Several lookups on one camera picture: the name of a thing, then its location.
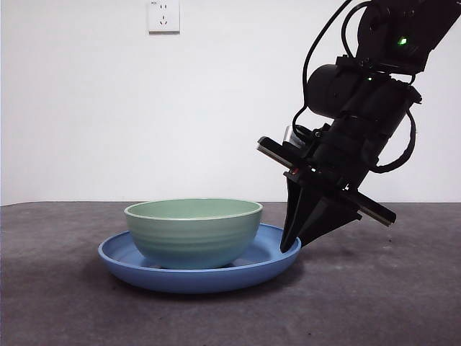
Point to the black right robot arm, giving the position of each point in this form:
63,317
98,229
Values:
360,108

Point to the white wall socket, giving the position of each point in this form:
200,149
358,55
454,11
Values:
164,18

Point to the pale grey right wrist camera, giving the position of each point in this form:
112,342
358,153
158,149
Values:
291,136

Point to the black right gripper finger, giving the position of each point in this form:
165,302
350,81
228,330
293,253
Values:
293,216
331,216

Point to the green ribbed bowl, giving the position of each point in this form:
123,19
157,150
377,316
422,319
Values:
194,238

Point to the blue plate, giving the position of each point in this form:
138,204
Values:
187,283

